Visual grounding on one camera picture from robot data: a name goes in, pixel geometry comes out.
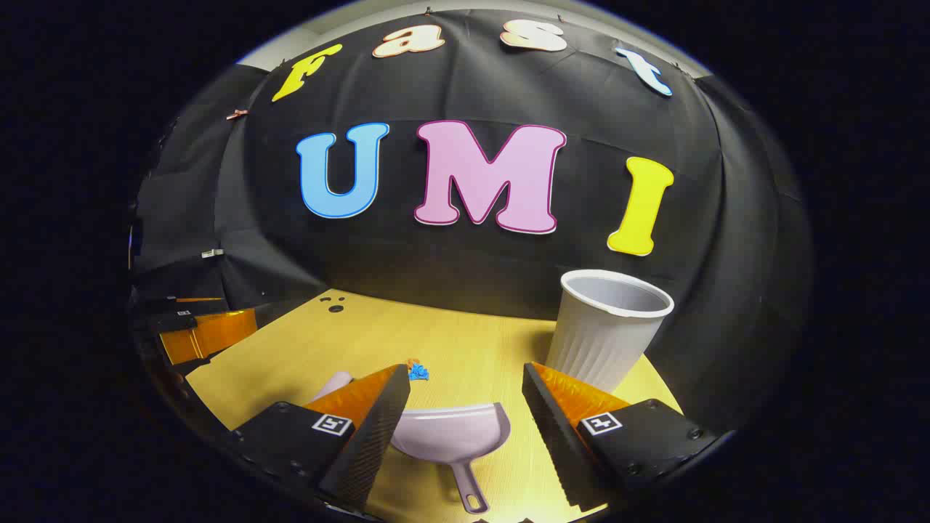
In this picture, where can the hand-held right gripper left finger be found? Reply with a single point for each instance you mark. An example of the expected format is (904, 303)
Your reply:
(378, 443)

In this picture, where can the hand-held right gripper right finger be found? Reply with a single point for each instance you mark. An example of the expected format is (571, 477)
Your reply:
(556, 443)

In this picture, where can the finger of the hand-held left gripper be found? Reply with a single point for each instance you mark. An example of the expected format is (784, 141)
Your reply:
(211, 334)
(163, 305)

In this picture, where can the small lilac dustpan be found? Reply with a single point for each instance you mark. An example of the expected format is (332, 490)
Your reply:
(450, 432)

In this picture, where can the small lilac broom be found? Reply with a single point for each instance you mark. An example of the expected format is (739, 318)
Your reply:
(332, 382)

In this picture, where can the blue paper trash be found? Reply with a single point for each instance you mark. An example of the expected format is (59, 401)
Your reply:
(418, 373)

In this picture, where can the wooden desktop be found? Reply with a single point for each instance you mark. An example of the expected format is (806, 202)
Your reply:
(450, 341)

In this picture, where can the white cloth tag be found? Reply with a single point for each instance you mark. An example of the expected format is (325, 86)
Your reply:
(212, 253)

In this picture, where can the copper clip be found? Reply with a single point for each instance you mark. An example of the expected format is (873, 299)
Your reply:
(237, 114)

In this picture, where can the black backdrop cloth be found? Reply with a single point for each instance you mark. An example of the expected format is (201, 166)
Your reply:
(581, 109)

